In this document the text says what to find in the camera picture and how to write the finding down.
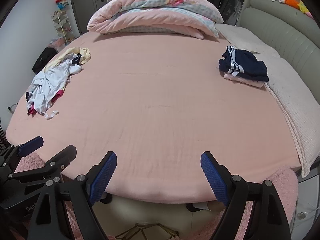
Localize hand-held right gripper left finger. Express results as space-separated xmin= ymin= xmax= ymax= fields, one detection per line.
xmin=26 ymin=151 xmax=117 ymax=240

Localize gold wire frame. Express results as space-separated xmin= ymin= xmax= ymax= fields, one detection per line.
xmin=115 ymin=222 xmax=180 ymax=240

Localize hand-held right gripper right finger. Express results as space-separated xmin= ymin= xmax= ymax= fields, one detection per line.
xmin=201 ymin=151 xmax=292 ymax=240

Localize pink fluffy rug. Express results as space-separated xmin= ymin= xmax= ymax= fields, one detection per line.
xmin=0 ymin=152 xmax=299 ymax=240

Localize white garment with black trim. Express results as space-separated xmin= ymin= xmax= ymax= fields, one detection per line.
xmin=60 ymin=54 xmax=83 ymax=76

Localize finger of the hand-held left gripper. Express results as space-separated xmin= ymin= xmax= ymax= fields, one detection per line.
xmin=0 ymin=136 xmax=44 ymax=178
xmin=12 ymin=144 xmax=77 ymax=188

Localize magenta garment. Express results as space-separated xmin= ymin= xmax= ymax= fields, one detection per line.
xmin=27 ymin=90 xmax=64 ymax=116

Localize grey padded headboard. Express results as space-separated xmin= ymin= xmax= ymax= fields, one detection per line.
xmin=236 ymin=0 xmax=320 ymax=100

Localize grey door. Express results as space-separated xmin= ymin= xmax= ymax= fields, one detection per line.
xmin=67 ymin=0 xmax=108 ymax=34

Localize white shelf rack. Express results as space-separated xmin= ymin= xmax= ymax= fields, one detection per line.
xmin=51 ymin=10 xmax=73 ymax=47

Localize light blue shirt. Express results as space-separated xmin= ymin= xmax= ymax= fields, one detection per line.
xmin=26 ymin=61 xmax=72 ymax=114

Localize folded pink quilt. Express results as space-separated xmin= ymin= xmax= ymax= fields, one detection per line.
xmin=87 ymin=0 xmax=224 ymax=40

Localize black bag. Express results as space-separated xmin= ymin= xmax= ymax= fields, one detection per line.
xmin=32 ymin=47 xmax=58 ymax=73

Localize dark hanging clothes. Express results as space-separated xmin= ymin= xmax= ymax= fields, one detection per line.
xmin=187 ymin=0 xmax=253 ymax=27

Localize folded navy striped shorts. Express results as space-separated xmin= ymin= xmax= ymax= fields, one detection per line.
xmin=219 ymin=46 xmax=269 ymax=82

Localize pile of yellow white clothes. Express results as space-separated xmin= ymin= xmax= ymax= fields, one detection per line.
xmin=44 ymin=47 xmax=91 ymax=73

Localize cream pillow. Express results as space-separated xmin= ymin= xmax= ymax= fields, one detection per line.
xmin=215 ymin=24 xmax=280 ymax=58

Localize yellow plush toy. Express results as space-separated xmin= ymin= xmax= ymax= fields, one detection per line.
xmin=299 ymin=1 xmax=314 ymax=18

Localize folded pink garment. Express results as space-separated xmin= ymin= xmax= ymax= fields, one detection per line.
xmin=224 ymin=72 xmax=265 ymax=88

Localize cream waffle blanket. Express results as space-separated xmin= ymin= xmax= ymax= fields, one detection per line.
xmin=254 ymin=54 xmax=320 ymax=178

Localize white nightstand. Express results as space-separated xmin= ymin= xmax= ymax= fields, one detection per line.
xmin=291 ymin=155 xmax=320 ymax=230

